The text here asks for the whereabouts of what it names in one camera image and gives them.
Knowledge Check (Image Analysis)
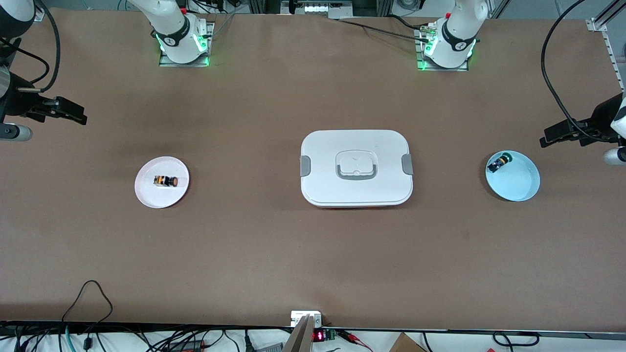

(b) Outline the thick black table cable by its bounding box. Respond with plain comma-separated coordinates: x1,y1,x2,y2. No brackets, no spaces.
335,15,433,44

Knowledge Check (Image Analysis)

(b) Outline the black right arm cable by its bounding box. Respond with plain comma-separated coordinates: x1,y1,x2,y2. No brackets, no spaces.
0,0,62,93

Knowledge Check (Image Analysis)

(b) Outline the grey slanted bar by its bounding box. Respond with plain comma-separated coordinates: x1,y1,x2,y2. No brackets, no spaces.
283,315,316,352

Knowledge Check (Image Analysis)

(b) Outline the light blue round plate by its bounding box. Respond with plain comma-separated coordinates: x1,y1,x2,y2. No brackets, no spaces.
485,150,541,202

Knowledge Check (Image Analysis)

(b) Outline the white lidded lunch box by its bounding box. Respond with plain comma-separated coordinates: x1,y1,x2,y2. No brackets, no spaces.
299,129,414,210

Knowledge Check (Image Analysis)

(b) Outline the metal equipment rack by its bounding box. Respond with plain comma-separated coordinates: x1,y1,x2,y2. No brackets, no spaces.
247,0,394,19

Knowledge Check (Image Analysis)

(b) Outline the perforated aluminium strip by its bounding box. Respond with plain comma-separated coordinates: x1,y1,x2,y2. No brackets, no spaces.
586,0,626,98

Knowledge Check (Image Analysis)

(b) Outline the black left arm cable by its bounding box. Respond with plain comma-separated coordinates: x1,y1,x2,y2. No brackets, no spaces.
540,0,595,142

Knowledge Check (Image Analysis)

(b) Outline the small white box device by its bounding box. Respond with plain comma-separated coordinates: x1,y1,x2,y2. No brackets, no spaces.
291,310,323,328

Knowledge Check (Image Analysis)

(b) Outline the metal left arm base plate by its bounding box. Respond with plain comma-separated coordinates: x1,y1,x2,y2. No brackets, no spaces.
415,24,470,72

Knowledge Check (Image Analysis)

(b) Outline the thin black looped cable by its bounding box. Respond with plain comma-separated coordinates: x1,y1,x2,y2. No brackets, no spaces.
61,280,114,338

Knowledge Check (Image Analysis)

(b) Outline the pink round plate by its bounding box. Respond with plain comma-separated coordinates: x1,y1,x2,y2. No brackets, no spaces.
134,156,190,209

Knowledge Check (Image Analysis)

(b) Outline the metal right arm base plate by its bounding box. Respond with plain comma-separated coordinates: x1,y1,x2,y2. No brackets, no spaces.
159,22,215,67

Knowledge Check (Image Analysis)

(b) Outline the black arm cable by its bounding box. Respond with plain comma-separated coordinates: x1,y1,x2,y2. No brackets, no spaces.
0,0,62,93
540,0,595,142

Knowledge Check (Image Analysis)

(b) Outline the brown cardboard piece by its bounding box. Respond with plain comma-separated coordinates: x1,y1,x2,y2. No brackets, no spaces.
389,332,426,352

